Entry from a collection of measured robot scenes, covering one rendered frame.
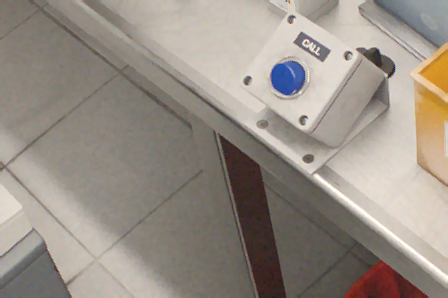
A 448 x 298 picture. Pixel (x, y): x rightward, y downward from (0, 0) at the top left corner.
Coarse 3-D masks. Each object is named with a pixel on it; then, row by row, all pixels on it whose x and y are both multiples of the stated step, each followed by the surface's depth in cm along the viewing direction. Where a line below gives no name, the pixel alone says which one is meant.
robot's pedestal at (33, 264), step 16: (32, 240) 81; (0, 256) 81; (16, 256) 81; (32, 256) 81; (48, 256) 83; (0, 272) 80; (16, 272) 81; (32, 272) 82; (48, 272) 84; (0, 288) 81; (16, 288) 82; (32, 288) 84; (48, 288) 85; (64, 288) 87
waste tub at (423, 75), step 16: (432, 64) 74; (416, 80) 73; (432, 80) 75; (416, 96) 75; (432, 96) 73; (416, 112) 76; (432, 112) 74; (416, 128) 78; (432, 128) 76; (432, 144) 77; (432, 160) 79
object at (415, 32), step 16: (368, 0) 90; (384, 0) 89; (400, 0) 86; (416, 0) 84; (432, 0) 82; (368, 16) 90; (384, 16) 89; (400, 16) 88; (416, 16) 86; (432, 16) 84; (400, 32) 88; (416, 32) 87; (432, 32) 85; (416, 48) 86; (432, 48) 86
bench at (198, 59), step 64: (64, 0) 98; (128, 0) 95; (192, 0) 94; (256, 0) 93; (128, 64) 95; (192, 64) 89; (384, 128) 83; (256, 192) 108; (320, 192) 82; (384, 192) 80; (256, 256) 115; (384, 256) 80
